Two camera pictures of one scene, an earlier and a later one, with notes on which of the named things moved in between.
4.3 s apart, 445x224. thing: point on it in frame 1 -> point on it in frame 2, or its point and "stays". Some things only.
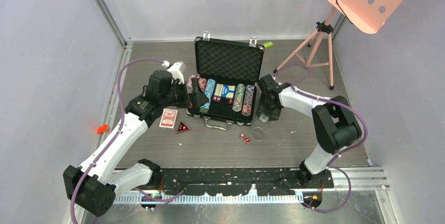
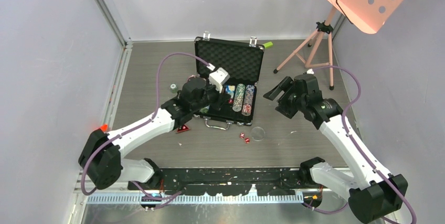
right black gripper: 274,115 -> 286,84
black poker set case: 228,72 stays
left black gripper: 199,98 -> 219,98
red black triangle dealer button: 182,127 stays
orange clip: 102,128 stays
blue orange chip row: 247,100 stays
